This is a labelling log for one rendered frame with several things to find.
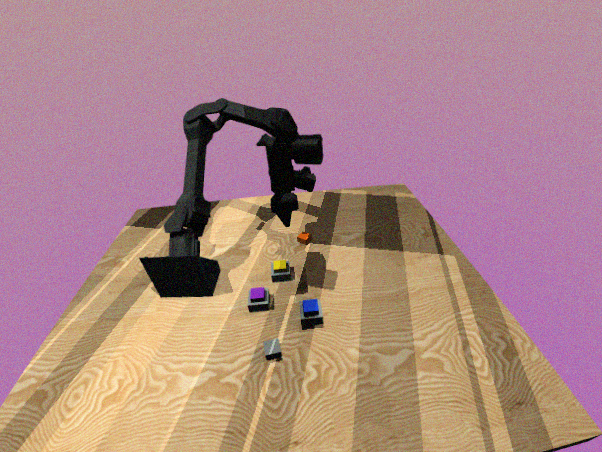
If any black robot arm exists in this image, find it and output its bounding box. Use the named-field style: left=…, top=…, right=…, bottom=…
left=164, top=98, right=324, bottom=257

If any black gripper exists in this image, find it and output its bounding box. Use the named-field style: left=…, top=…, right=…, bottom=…
left=268, top=162, right=299, bottom=227

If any orange block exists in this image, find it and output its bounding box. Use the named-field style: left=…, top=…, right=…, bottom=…
left=297, top=231, right=312, bottom=245

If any blue button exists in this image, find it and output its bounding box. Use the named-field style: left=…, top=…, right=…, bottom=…
left=299, top=299, right=324, bottom=326

